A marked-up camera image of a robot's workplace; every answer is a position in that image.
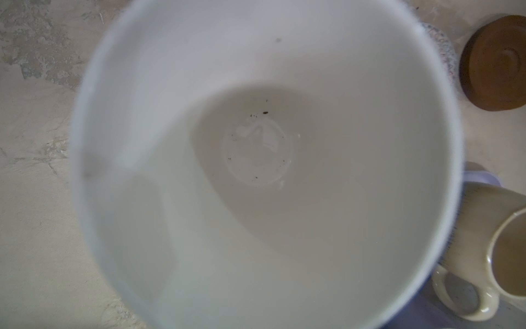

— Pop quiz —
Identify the light brown wooden coaster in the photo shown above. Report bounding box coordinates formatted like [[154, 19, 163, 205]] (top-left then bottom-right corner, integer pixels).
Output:
[[459, 15, 525, 112]]

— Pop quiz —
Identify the lavender plastic tray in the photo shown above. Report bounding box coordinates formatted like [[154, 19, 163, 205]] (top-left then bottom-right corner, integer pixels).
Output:
[[386, 169, 525, 328]]

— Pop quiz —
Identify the white mug blue handle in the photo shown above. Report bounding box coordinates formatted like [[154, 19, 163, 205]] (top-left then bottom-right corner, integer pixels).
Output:
[[69, 1, 464, 328]]

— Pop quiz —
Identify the multicolour woven round coaster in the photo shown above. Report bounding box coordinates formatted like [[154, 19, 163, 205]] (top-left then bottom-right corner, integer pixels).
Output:
[[421, 22, 458, 88]]

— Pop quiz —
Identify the beige ceramic mug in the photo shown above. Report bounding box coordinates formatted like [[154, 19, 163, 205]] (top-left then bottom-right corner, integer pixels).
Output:
[[431, 182, 525, 322]]

